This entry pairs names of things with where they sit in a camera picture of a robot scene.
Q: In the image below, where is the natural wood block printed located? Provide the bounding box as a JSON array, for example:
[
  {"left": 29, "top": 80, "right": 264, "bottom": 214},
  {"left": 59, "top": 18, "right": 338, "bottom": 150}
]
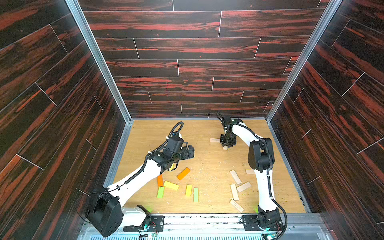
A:
[{"left": 210, "top": 138, "right": 221, "bottom": 143}]

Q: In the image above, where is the natural wood block short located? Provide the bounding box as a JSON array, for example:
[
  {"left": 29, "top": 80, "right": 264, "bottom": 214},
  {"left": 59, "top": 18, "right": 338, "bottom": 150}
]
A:
[{"left": 246, "top": 169, "right": 255, "bottom": 175}]

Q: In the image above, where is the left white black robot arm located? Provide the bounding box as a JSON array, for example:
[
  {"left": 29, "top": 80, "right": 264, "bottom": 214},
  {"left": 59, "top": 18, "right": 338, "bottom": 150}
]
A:
[{"left": 85, "top": 122, "right": 195, "bottom": 237}]

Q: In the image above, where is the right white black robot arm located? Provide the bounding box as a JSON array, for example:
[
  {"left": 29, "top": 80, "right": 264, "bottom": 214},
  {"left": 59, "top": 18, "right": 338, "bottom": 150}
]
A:
[{"left": 216, "top": 112, "right": 288, "bottom": 239}]

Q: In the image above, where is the yellow-green block upper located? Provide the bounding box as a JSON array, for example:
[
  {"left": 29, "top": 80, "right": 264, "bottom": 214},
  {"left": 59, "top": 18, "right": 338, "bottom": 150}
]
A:
[{"left": 168, "top": 163, "right": 178, "bottom": 172}]

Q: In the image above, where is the orange block centre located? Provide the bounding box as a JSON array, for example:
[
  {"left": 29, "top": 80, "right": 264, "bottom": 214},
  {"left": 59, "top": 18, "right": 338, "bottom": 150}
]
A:
[{"left": 177, "top": 168, "right": 191, "bottom": 181}]

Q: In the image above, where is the dark orange block left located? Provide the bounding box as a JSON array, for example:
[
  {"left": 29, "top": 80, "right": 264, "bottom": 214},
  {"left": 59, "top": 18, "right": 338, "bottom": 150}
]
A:
[{"left": 157, "top": 175, "right": 164, "bottom": 187}]

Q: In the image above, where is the yellow block lying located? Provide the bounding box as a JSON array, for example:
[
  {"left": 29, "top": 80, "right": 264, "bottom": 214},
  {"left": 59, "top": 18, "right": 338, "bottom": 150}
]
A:
[{"left": 163, "top": 181, "right": 179, "bottom": 191}]

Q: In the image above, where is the yellow block small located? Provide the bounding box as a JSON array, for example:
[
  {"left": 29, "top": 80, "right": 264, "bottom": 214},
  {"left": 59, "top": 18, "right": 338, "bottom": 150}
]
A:
[{"left": 185, "top": 185, "right": 193, "bottom": 198}]

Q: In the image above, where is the light green block left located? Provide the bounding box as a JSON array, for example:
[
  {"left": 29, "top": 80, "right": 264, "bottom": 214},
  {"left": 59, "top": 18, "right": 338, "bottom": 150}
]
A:
[{"left": 157, "top": 186, "right": 165, "bottom": 199}]

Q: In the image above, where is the light green block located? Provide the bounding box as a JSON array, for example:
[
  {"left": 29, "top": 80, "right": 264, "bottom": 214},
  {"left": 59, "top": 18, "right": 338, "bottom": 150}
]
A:
[
  {"left": 194, "top": 188, "right": 199, "bottom": 203},
  {"left": 157, "top": 186, "right": 165, "bottom": 199}
]

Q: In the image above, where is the light green block right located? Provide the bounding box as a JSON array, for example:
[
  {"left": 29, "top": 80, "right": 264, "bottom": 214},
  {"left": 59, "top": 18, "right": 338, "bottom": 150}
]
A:
[{"left": 194, "top": 188, "right": 199, "bottom": 203}]

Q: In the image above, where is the natural wood block angled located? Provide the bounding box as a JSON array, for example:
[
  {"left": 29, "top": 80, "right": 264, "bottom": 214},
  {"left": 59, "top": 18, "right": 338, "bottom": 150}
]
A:
[{"left": 237, "top": 182, "right": 252, "bottom": 193}]

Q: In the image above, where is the natural wood block bottom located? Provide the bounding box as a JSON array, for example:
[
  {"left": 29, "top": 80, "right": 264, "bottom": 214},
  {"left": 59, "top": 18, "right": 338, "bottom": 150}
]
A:
[{"left": 230, "top": 199, "right": 244, "bottom": 213}]

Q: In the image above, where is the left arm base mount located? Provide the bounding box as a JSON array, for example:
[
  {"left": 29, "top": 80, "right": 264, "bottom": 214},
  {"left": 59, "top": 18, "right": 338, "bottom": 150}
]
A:
[{"left": 123, "top": 215, "right": 165, "bottom": 232}]

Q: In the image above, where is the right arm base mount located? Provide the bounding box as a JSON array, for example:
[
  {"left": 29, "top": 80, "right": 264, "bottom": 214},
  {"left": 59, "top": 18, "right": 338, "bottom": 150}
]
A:
[{"left": 240, "top": 214, "right": 284, "bottom": 232}]

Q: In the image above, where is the front aluminium rail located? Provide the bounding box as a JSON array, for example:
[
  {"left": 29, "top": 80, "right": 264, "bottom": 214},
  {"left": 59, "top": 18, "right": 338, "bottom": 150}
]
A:
[{"left": 78, "top": 213, "right": 334, "bottom": 240}]

